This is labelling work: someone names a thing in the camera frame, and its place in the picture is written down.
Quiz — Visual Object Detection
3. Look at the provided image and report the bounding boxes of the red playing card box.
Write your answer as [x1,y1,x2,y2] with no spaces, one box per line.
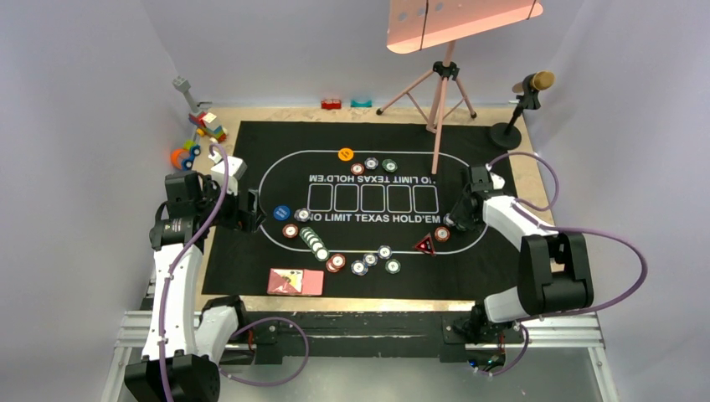
[267,269,324,296]

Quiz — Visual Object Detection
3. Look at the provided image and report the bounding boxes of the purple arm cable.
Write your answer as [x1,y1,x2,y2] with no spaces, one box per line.
[476,151,649,379]
[155,142,310,402]

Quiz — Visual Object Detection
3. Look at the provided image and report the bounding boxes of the blue poker chip stack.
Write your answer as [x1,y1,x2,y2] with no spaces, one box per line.
[351,260,368,276]

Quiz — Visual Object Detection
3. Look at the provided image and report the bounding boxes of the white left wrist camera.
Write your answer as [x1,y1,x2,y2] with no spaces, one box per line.
[210,156,247,195]

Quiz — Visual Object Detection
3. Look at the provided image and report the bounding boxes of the blue small blind button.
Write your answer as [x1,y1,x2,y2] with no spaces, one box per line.
[272,204,291,222]

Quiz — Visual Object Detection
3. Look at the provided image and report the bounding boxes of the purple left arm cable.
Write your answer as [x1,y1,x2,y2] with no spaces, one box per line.
[155,142,310,402]

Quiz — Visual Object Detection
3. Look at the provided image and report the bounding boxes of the orange big blind button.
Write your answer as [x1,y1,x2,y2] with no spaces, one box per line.
[337,147,354,162]

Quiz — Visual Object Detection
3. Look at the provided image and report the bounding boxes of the colourful toy block train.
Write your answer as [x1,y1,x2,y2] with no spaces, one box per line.
[172,75,229,143]

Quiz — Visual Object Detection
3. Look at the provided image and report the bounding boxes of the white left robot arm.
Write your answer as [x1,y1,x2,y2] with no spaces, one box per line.
[124,171,265,401]

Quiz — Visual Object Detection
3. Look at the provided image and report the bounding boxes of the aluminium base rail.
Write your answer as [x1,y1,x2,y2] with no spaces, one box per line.
[100,277,620,402]

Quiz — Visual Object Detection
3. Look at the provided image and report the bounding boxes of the red triangular dealer button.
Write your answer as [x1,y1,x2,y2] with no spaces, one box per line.
[414,234,436,255]

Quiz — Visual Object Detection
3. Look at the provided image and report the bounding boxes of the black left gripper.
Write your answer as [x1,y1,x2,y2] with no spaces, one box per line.
[195,175,265,233]

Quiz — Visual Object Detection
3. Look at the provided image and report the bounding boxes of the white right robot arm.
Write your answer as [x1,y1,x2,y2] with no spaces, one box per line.
[445,166,594,343]

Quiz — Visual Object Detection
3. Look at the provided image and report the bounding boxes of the black poker felt mat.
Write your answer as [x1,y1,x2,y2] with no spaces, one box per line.
[203,121,518,300]

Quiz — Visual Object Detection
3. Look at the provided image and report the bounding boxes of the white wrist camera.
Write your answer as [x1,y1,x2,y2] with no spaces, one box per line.
[210,156,247,195]
[486,163,506,190]

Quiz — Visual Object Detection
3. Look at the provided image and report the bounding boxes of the gold microphone on stand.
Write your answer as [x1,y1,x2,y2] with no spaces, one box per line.
[488,70,556,151]

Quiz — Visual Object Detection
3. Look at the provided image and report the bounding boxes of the pink music stand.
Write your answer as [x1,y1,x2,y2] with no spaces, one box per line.
[376,0,543,175]

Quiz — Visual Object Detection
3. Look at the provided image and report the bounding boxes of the teal toy block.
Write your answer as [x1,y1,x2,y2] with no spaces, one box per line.
[350,97,373,108]

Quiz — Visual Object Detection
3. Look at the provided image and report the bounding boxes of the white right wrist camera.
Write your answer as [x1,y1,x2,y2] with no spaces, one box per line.
[486,163,506,190]

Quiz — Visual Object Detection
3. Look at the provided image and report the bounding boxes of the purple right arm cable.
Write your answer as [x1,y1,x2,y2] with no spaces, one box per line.
[476,151,649,379]

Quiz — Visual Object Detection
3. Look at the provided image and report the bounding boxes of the red toy block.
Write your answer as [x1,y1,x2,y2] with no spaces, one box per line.
[321,98,342,110]

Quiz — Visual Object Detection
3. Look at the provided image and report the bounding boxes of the red poker chip stack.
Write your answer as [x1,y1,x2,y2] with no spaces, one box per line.
[326,253,346,273]

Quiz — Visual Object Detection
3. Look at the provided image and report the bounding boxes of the orange toy wheel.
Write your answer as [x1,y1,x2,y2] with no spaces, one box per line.
[170,140,201,171]

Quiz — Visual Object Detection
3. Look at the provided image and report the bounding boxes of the green poker chip stack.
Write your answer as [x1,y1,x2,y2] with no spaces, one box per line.
[384,259,401,274]

